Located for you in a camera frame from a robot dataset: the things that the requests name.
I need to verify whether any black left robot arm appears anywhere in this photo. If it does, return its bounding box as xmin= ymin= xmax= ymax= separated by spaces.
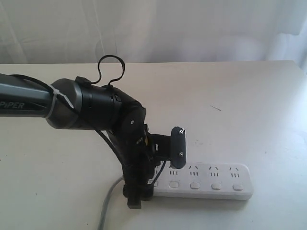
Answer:
xmin=0 ymin=74 xmax=156 ymax=209

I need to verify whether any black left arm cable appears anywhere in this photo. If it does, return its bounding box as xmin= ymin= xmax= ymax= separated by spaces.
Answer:
xmin=9 ymin=55 xmax=164 ymax=187

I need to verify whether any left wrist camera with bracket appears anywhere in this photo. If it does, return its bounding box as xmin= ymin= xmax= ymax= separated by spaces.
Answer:
xmin=149 ymin=126 xmax=187 ymax=169

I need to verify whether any white zip tie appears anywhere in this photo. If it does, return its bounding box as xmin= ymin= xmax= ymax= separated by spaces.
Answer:
xmin=45 ymin=85 xmax=74 ymax=119

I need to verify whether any white five-outlet power strip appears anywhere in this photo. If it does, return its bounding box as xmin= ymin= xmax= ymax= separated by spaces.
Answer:
xmin=153 ymin=162 xmax=253 ymax=200

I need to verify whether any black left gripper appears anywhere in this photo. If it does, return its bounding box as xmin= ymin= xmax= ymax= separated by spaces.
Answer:
xmin=107 ymin=123 xmax=159 ymax=209

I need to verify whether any grey power cable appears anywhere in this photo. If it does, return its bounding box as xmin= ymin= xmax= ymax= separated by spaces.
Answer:
xmin=95 ymin=176 xmax=124 ymax=230

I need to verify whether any white sheer curtain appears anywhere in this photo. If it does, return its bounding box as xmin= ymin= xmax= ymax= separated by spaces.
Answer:
xmin=0 ymin=0 xmax=307 ymax=70

